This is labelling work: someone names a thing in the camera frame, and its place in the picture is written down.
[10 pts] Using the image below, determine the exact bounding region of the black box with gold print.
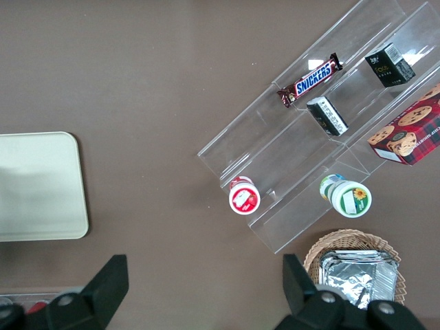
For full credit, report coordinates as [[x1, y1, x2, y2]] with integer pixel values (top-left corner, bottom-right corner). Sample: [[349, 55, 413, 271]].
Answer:
[[364, 42, 417, 89]]

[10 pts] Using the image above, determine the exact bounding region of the light tan wicker basket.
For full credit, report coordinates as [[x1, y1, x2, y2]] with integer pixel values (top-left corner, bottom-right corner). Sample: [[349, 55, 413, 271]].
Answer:
[[303, 229, 407, 307]]

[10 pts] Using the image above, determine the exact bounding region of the red strawberry yoghurt cup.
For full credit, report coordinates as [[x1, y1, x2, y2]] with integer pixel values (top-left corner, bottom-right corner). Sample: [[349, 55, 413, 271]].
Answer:
[[228, 175, 261, 216]]

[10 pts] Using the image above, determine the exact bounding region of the red tartan cookie box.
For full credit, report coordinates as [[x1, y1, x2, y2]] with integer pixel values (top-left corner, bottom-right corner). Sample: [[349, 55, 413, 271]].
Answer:
[[366, 83, 440, 166]]

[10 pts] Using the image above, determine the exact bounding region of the red soda can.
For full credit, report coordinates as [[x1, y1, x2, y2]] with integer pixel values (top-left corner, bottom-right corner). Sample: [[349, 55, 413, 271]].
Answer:
[[25, 299, 50, 314]]

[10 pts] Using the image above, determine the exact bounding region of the brown snickers chocolate bar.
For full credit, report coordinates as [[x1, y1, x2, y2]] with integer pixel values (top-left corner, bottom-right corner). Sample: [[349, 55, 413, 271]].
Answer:
[[276, 52, 344, 109]]

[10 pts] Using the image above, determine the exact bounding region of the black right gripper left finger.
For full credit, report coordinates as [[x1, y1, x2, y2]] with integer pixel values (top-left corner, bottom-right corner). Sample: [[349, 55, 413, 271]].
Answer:
[[0, 254, 130, 330]]

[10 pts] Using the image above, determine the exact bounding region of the clear acrylic bottle rack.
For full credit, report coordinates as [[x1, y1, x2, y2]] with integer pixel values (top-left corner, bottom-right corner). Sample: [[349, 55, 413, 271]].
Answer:
[[0, 291, 83, 310]]

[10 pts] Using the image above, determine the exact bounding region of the green sunflower yoghurt cup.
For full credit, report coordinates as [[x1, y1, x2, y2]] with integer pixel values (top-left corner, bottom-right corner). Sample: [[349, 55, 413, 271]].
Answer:
[[318, 173, 373, 218]]

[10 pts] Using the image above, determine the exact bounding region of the aluminium foil container stack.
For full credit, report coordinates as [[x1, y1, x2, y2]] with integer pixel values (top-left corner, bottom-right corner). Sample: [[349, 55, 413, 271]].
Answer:
[[318, 250, 399, 310]]

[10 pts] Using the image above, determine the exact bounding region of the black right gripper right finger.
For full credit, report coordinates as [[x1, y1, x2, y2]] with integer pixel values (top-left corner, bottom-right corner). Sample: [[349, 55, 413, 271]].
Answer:
[[273, 253, 427, 330]]

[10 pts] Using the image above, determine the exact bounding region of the cream rectangular plastic tray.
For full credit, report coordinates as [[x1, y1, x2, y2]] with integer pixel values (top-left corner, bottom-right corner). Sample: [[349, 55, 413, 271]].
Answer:
[[0, 131, 89, 243]]

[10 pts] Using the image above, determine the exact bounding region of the clear acrylic tiered shelf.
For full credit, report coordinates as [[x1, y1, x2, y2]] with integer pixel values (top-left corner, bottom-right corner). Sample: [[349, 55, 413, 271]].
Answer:
[[197, 0, 440, 255]]

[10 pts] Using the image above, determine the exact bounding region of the black box with white label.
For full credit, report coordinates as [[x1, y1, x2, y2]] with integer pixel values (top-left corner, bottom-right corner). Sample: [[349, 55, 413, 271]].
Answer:
[[306, 96, 349, 138]]

